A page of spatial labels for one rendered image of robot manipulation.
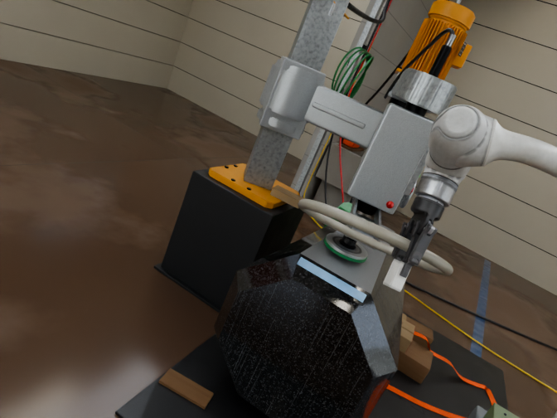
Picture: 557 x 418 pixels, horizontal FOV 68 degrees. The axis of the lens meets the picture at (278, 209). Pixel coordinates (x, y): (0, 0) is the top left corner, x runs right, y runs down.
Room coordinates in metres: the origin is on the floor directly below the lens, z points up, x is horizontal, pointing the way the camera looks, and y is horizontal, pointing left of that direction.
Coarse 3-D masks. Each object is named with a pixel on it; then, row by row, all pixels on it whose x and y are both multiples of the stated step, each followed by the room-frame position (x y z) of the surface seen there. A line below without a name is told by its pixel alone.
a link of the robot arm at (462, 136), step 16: (448, 112) 0.90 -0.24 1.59; (464, 112) 0.88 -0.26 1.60; (480, 112) 0.89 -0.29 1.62; (432, 128) 0.95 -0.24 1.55; (448, 128) 0.88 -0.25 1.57; (464, 128) 0.87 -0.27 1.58; (480, 128) 0.87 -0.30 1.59; (496, 128) 0.91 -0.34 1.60; (432, 144) 0.93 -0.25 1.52; (448, 144) 0.88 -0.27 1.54; (464, 144) 0.87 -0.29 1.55; (480, 144) 0.89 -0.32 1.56; (496, 144) 0.90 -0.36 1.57; (512, 144) 0.90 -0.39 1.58; (528, 144) 0.90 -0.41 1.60; (544, 144) 0.91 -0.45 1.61; (448, 160) 0.93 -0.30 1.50; (464, 160) 0.91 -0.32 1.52; (480, 160) 0.90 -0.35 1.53; (512, 160) 0.92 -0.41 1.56; (528, 160) 0.91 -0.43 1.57; (544, 160) 0.90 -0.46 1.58
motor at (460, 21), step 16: (432, 16) 2.47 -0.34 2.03; (448, 16) 2.40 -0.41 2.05; (464, 16) 2.40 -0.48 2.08; (432, 32) 2.41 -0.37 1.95; (448, 32) 2.39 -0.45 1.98; (464, 32) 2.43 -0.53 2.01; (416, 48) 2.45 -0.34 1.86; (432, 48) 2.40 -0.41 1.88; (464, 48) 2.44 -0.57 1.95; (416, 64) 2.44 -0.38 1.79; (432, 64) 2.40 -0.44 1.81; (448, 64) 2.43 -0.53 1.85
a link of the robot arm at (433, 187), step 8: (424, 176) 1.04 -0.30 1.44; (432, 176) 1.03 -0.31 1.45; (440, 176) 1.02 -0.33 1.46; (424, 184) 1.03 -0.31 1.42; (432, 184) 1.02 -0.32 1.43; (440, 184) 1.01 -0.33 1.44; (448, 184) 1.01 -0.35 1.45; (456, 184) 1.03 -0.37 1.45; (416, 192) 1.04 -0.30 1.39; (424, 192) 1.01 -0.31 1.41; (432, 192) 1.00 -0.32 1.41; (440, 192) 1.00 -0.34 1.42; (448, 192) 1.01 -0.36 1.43; (440, 200) 1.00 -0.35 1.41; (448, 200) 1.01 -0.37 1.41
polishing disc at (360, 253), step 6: (330, 234) 1.90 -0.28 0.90; (336, 234) 1.93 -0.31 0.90; (330, 240) 1.82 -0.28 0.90; (336, 240) 1.86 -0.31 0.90; (336, 246) 1.77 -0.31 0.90; (342, 246) 1.81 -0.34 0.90; (360, 246) 1.90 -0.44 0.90; (342, 252) 1.75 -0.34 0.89; (348, 252) 1.77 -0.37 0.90; (354, 252) 1.80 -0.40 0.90; (360, 252) 1.83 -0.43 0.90; (366, 252) 1.86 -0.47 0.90; (354, 258) 1.76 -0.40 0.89; (360, 258) 1.77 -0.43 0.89
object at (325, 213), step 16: (304, 208) 1.14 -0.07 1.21; (320, 208) 1.06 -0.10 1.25; (336, 208) 1.04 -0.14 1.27; (336, 224) 1.39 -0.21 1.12; (352, 224) 1.00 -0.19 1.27; (368, 224) 0.99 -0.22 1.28; (368, 240) 1.40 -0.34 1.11; (384, 240) 0.98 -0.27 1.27; (400, 240) 0.97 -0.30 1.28; (432, 256) 1.00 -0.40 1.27; (448, 272) 1.06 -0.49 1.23
